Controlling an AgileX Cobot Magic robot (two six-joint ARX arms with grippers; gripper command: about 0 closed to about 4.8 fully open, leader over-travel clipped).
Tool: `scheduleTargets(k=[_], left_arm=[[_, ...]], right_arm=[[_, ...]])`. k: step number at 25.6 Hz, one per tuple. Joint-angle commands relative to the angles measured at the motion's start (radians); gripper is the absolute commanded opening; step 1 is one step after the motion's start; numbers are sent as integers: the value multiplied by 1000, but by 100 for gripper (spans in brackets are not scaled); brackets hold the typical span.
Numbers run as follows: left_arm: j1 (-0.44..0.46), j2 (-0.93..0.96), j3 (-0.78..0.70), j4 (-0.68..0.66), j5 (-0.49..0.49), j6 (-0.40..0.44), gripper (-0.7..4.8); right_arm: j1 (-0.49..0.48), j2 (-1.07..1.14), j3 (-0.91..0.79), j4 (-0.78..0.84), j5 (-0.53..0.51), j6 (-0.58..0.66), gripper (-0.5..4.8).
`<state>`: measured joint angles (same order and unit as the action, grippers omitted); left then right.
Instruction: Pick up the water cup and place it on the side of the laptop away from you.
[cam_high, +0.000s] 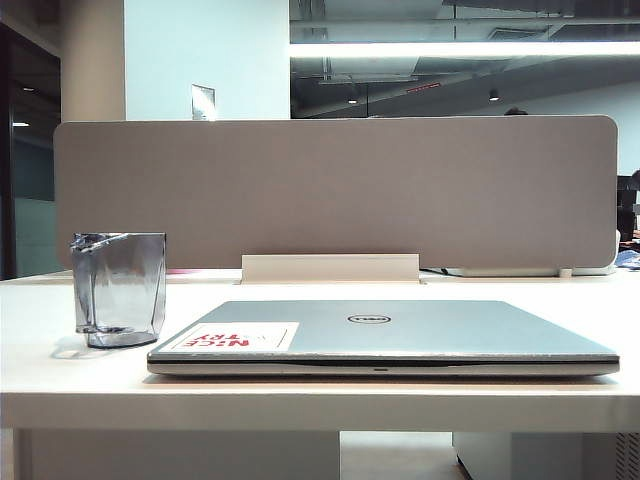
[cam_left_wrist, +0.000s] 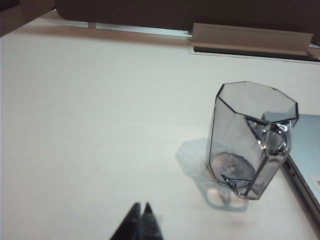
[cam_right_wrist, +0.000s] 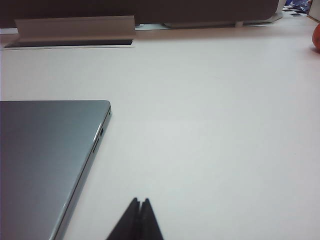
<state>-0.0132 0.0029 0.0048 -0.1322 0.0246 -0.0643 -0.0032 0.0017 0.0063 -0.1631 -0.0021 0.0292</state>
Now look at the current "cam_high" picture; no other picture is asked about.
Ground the clear grey faceted glass cup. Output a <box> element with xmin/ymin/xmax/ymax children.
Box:
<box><xmin>71</xmin><ymin>231</ymin><xmax>168</xmax><ymax>350</ymax></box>

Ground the silver Dell laptop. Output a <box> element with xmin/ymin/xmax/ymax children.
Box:
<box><xmin>146</xmin><ymin>299</ymin><xmax>621</xmax><ymax>377</ymax></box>

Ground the grey fabric desk divider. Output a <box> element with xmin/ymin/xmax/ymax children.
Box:
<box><xmin>53</xmin><ymin>114</ymin><xmax>620</xmax><ymax>272</ymax></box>

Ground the white red Nice Try sticker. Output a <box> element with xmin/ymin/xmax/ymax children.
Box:
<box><xmin>171</xmin><ymin>321</ymin><xmax>300</xmax><ymax>352</ymax></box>

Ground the white flat box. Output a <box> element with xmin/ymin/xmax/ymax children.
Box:
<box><xmin>449</xmin><ymin>264</ymin><xmax>618</xmax><ymax>279</ymax></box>

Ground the dark glass door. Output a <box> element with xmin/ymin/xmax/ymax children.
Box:
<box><xmin>0</xmin><ymin>22</ymin><xmax>62</xmax><ymax>281</ymax></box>

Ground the dark seated person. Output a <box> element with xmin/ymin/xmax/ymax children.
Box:
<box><xmin>616</xmin><ymin>169</ymin><xmax>640</xmax><ymax>246</ymax></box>

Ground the white paper wall notice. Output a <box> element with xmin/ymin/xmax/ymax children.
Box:
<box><xmin>191</xmin><ymin>83</ymin><xmax>217</xmax><ymax>121</ymax></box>

